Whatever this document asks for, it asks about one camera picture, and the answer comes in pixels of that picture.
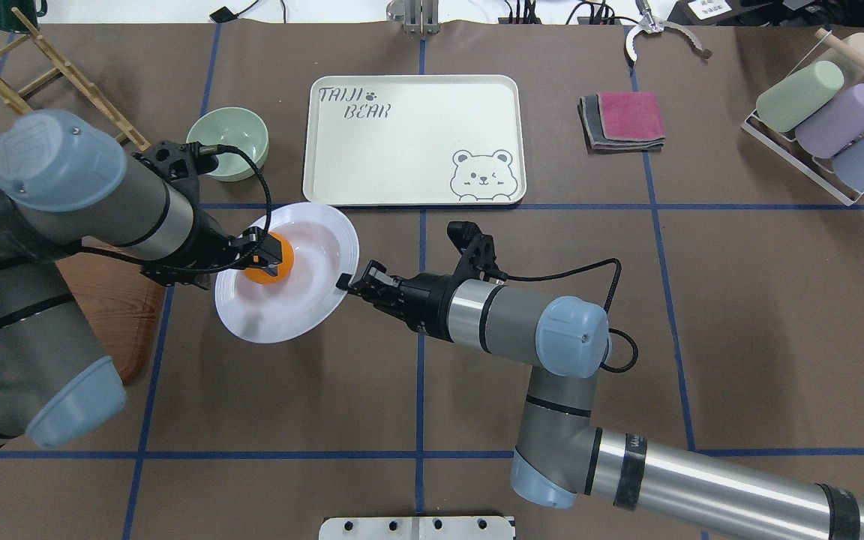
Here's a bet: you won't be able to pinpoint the green cup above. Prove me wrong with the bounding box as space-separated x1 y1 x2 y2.
755 61 845 133

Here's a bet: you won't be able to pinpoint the aluminium frame post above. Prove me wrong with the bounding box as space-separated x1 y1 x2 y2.
386 0 441 35

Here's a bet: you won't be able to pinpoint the reacher grabber tool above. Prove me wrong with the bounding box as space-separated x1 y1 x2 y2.
624 1 713 68

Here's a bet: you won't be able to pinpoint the purple cup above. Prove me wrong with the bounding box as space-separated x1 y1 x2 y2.
795 83 864 158

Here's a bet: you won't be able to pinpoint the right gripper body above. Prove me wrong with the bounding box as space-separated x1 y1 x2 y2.
357 261 454 341

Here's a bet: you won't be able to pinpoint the orange fruit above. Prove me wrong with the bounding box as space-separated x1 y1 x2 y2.
242 232 296 286

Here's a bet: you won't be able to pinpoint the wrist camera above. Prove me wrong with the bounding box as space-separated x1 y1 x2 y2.
447 220 509 283
131 141 220 185

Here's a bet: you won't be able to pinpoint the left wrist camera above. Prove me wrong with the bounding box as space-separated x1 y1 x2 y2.
131 141 220 185

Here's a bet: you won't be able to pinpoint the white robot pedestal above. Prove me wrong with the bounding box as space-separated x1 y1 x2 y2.
318 515 517 539

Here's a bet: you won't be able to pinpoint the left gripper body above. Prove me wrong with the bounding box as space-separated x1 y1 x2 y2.
143 211 257 290

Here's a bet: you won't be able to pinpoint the small black device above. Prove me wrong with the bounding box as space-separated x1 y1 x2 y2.
209 6 238 24

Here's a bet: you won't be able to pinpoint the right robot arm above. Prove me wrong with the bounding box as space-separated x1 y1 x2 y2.
337 261 864 539

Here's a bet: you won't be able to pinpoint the dark green mug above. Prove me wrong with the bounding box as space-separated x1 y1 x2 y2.
0 0 49 34

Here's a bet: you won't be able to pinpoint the white cup rack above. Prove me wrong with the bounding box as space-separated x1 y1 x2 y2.
741 28 864 206

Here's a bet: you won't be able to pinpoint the pink and grey cloths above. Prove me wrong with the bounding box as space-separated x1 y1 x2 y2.
578 91 666 152

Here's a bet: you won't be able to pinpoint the wooden dish rack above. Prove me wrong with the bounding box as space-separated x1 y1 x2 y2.
0 28 152 151

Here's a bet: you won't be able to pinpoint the green bowl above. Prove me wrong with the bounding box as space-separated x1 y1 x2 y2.
186 106 269 182

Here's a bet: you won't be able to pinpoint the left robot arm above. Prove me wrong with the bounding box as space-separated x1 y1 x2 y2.
0 109 286 449

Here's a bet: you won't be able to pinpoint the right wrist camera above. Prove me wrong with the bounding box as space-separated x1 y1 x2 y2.
447 220 509 283

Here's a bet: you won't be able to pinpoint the cream bear tray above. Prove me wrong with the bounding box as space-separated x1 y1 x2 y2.
302 74 526 206

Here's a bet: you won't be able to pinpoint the white plate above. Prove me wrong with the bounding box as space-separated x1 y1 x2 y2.
214 202 359 343

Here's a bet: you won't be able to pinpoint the brown wooden tray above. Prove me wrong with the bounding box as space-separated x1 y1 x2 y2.
0 240 171 386

